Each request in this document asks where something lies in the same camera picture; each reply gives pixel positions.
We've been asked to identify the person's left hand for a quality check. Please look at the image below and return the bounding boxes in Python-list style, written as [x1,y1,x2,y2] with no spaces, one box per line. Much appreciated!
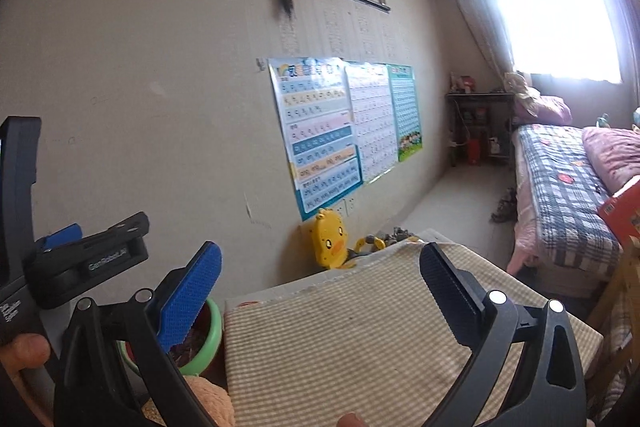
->
[0,333,52,378]

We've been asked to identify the white chart wall poster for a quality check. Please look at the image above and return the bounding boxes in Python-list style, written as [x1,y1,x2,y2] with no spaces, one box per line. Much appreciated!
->
[345,62,398,184]

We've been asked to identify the sheer pink curtain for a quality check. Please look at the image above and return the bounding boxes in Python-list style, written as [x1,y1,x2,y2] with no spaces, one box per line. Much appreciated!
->
[432,0,516,80]
[607,0,640,108]

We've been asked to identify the beige crumpled cloth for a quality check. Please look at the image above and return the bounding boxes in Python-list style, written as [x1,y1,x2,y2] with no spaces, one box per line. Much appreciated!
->
[504,72,541,108]

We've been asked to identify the yellow toy vehicle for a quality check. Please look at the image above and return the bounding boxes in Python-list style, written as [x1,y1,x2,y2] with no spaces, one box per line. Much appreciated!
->
[347,234,388,265]

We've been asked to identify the green rimmed red bin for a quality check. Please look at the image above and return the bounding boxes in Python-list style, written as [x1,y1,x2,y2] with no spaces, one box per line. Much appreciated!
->
[117,297,223,378]

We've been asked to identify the pair of shoes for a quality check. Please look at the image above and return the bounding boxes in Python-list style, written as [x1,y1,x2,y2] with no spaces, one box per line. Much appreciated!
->
[490,187,518,223]

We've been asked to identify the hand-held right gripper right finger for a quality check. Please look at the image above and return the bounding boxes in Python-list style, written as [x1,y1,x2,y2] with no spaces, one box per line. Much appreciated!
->
[419,242,588,427]

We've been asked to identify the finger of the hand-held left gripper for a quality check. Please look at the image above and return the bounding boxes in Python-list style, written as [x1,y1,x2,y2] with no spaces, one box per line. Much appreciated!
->
[37,223,83,253]
[25,212,151,310]

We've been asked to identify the bright window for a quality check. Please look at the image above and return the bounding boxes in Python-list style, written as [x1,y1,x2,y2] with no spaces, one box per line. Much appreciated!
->
[492,0,623,82]

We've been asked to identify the dark side table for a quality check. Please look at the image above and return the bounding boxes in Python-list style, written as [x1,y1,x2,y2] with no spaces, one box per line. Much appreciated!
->
[446,92,516,168]

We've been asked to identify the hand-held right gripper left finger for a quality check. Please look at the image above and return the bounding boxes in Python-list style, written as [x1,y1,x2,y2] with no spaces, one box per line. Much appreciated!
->
[52,241,223,427]

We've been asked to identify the blue checked quilt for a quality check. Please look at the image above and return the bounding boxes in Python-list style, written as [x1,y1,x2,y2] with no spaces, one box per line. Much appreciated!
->
[517,124,623,280]

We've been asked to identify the pink comforter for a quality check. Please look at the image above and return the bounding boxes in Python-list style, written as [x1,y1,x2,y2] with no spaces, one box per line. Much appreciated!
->
[582,126,640,195]

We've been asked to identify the wooden chair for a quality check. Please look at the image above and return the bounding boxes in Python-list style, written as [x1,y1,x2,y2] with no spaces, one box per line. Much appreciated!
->
[582,237,640,408]

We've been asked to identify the green chart wall poster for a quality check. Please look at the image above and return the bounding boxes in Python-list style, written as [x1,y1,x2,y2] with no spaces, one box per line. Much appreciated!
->
[387,64,423,162]

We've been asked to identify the yellow duck toy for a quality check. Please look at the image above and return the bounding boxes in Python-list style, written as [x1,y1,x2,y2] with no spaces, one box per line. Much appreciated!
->
[312,208,348,269]

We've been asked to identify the pink bed skirt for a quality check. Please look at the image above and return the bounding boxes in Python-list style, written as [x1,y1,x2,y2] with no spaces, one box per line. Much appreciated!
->
[507,142,546,275]

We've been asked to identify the purple pillow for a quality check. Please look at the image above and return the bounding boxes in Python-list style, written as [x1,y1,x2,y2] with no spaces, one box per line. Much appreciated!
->
[515,94,573,125]

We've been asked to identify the grey toy figures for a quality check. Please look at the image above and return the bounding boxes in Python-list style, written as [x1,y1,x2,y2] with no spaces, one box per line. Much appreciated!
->
[387,226,418,244]

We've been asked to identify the red printed box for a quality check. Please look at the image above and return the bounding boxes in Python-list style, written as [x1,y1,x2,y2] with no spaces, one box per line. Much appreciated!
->
[597,177,640,248]

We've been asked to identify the peach plush toy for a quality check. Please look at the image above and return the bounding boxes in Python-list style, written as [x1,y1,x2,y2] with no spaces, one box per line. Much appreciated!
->
[140,374,236,427]

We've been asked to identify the blue alphabet wall poster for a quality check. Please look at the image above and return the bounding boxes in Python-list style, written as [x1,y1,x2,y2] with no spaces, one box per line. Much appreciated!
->
[267,57,363,222]

